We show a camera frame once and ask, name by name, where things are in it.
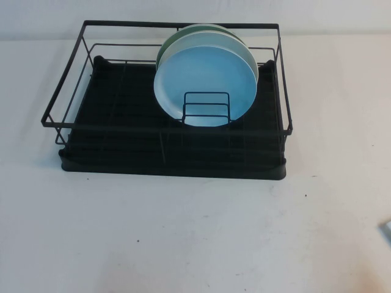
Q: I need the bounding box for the light blue plate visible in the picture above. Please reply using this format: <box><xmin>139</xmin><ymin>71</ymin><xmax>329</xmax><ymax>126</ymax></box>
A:
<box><xmin>153</xmin><ymin>47</ymin><xmax>257</xmax><ymax>128</ymax></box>

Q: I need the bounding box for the pale grey-green plate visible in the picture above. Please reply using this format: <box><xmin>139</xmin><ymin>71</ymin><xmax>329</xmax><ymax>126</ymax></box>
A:
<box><xmin>156</xmin><ymin>31</ymin><xmax>260</xmax><ymax>84</ymax></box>

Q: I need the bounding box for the green plate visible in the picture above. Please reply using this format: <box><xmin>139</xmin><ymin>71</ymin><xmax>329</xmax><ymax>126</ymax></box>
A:
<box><xmin>156</xmin><ymin>24</ymin><xmax>243</xmax><ymax>63</ymax></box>

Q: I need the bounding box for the black plastic drip tray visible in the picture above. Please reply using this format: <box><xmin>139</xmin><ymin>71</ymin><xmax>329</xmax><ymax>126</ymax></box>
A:
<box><xmin>59</xmin><ymin>54</ymin><xmax>288</xmax><ymax>182</ymax></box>

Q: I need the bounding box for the black wire dish rack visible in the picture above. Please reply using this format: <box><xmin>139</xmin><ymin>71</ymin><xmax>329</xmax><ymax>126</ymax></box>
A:
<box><xmin>39</xmin><ymin>20</ymin><xmax>295</xmax><ymax>148</ymax></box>

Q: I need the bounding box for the grey metal bracket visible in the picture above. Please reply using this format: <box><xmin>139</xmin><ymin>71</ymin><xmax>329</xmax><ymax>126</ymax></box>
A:
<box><xmin>378</xmin><ymin>219</ymin><xmax>391</xmax><ymax>240</ymax></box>

